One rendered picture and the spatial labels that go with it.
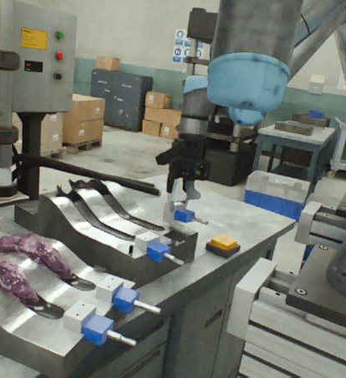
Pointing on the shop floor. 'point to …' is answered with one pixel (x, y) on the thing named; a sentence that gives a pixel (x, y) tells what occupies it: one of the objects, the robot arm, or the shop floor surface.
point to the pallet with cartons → (83, 124)
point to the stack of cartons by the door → (160, 116)
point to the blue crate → (283, 207)
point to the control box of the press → (38, 75)
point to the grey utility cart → (341, 153)
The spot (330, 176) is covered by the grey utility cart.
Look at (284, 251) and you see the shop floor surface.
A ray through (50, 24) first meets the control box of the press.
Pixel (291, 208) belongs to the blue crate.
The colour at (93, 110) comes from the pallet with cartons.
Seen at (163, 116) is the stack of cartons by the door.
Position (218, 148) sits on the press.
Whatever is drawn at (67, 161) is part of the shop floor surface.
